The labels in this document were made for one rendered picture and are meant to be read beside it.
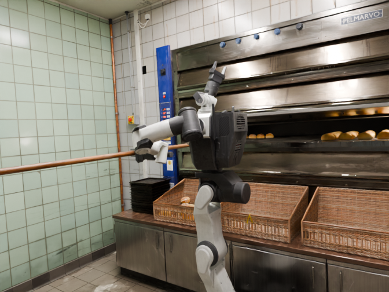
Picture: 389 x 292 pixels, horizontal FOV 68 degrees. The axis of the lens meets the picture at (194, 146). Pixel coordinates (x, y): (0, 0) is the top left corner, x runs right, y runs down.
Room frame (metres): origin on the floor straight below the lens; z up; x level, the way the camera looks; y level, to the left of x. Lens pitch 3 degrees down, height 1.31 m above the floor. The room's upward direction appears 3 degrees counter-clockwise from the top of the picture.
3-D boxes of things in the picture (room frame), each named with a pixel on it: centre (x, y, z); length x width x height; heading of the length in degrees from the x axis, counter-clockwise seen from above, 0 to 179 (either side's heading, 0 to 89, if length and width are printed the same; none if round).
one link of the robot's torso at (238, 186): (1.59, -0.15, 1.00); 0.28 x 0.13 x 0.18; 56
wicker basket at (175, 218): (2.45, 0.01, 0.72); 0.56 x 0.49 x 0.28; 57
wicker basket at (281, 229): (2.11, -0.47, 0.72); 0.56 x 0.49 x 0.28; 54
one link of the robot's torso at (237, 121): (1.61, -0.12, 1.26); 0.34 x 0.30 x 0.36; 150
